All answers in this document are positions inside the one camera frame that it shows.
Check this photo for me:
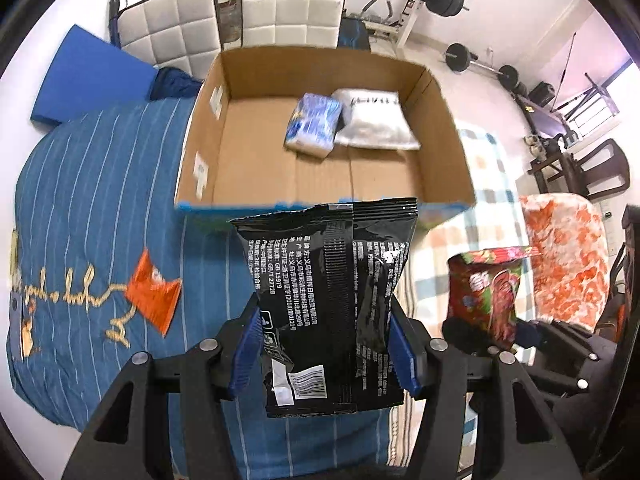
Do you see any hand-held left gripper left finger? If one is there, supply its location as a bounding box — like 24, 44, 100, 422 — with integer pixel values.
62, 294, 263, 480

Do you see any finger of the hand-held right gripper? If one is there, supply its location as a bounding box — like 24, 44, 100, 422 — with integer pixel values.
515, 320, 603, 367
442, 316, 590, 401

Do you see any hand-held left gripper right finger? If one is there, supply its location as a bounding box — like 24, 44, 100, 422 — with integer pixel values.
388, 295, 584, 480

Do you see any red snack packet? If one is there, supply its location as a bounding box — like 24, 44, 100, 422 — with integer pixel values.
446, 245, 542, 352

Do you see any black snack packet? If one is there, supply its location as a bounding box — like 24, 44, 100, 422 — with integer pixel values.
227, 198, 419, 419

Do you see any orange snack packet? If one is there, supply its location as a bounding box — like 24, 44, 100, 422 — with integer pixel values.
124, 248, 182, 337

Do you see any cardboard box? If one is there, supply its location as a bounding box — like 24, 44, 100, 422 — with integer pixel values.
173, 46, 477, 235

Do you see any silver white snack packet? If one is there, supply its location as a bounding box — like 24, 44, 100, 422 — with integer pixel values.
332, 88, 422, 152

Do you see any blue and white snack packet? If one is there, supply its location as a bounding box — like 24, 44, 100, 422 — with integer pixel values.
283, 92, 344, 159

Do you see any orange floral pillow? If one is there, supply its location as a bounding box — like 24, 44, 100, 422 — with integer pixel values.
518, 192, 612, 334

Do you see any plaid blanket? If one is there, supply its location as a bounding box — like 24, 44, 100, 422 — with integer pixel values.
388, 127, 538, 461

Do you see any dark wooden chair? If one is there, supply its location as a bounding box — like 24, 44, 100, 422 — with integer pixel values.
579, 138, 631, 202

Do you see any dark wooden table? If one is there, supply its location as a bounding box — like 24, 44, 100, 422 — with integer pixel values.
515, 94, 592, 194

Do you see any blue striped blanket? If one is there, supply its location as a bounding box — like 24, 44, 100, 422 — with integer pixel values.
7, 96, 403, 477

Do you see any black box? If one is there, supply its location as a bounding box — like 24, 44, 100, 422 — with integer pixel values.
528, 81, 556, 107

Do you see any dark blue cloth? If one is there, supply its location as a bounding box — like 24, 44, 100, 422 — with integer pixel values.
149, 66, 204, 102

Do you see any short barbell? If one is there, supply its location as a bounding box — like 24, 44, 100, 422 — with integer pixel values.
443, 42, 522, 95

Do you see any blue foam mat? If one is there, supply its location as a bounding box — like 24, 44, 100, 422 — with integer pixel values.
29, 23, 161, 126

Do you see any blue bench pad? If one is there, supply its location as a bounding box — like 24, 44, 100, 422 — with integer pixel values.
339, 16, 374, 52

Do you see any white quilted chair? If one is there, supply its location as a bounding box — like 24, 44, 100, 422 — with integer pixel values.
108, 0, 224, 82
238, 0, 350, 51

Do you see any white weight rack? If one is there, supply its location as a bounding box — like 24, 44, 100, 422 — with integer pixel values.
367, 0, 443, 47

